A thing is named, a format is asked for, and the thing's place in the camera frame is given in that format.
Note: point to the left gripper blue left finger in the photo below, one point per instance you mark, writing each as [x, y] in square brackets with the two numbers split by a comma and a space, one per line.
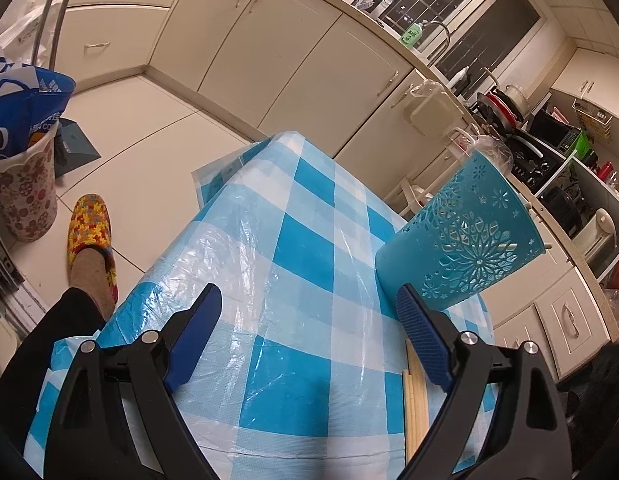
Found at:
[186, 334]

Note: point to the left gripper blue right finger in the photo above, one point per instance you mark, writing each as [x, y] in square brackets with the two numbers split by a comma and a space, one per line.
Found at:
[430, 333]

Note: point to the cream kitchen cabinet run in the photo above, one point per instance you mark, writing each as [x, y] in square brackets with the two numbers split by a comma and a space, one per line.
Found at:
[269, 66]

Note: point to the chrome kitchen faucet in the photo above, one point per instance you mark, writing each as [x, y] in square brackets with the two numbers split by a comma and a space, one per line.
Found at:
[438, 43]

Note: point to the light wooden chopstick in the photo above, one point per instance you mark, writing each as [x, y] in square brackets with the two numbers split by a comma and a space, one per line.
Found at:
[410, 405]
[421, 402]

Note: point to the blue checkered plastic tablecloth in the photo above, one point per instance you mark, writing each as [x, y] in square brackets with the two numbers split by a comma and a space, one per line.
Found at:
[302, 377]

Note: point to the yellow patterned slipper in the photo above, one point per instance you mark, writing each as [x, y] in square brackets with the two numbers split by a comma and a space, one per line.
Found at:
[91, 265]

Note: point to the black trouser leg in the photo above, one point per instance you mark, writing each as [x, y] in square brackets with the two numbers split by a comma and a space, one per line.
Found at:
[75, 314]

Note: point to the turquoise perforated plastic basket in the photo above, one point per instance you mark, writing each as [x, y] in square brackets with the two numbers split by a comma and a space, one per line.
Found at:
[475, 232]

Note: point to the dark dustpan on floor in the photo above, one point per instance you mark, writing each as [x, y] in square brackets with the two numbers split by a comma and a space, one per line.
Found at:
[72, 149]

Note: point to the floral pattern waste bin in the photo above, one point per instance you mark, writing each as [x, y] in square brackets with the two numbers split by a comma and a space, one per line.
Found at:
[28, 201]

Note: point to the blue white plastic bag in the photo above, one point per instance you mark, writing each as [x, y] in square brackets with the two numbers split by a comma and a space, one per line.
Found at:
[32, 99]

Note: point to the green dish soap bottle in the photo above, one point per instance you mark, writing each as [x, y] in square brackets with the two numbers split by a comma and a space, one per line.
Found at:
[412, 35]

